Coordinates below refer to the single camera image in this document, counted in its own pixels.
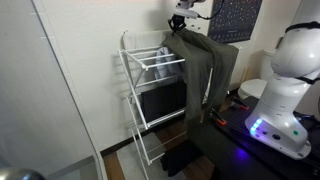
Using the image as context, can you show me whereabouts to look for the grey bath mat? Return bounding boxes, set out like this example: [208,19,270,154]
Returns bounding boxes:
[115,132,188,180]

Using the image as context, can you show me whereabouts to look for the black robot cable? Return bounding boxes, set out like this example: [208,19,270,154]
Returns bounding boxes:
[196,0,226,21]

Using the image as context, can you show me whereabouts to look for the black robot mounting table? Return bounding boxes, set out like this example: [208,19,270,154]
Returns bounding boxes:
[189,96,320,180]

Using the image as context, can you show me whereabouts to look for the dark illustrated wall poster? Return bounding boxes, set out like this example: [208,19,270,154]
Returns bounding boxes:
[206,0,265,45]

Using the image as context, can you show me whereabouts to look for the dark cable by base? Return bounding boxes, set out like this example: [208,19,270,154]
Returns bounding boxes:
[293,112,320,135]

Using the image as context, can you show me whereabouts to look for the white hanging towel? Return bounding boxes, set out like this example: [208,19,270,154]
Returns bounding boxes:
[121,29,173,52]

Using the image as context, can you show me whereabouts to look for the olive green pants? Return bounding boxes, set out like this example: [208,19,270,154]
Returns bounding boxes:
[161,27,241,127]

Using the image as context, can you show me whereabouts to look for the black clamp orange tip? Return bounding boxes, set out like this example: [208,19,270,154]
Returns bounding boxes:
[210,107,228,127]
[230,96,251,112]

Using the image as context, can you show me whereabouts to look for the white wire drying rack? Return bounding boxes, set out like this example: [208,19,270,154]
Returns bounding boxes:
[116,44,242,180]

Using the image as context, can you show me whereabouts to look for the white toilet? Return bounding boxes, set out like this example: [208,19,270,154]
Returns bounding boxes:
[237,49,278,101]

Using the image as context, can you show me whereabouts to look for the black cloth on floor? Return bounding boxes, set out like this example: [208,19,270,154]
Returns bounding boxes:
[160,139,205,178]

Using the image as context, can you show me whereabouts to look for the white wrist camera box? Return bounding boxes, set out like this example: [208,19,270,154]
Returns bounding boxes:
[173,6,200,20]

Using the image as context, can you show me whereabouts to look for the chrome round knob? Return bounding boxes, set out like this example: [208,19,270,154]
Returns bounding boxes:
[0,166,48,180]

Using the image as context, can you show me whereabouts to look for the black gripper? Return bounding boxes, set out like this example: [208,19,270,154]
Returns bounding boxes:
[167,14,188,35]

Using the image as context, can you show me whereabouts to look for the blue striped shirt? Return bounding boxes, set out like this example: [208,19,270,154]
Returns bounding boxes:
[153,46,184,83]

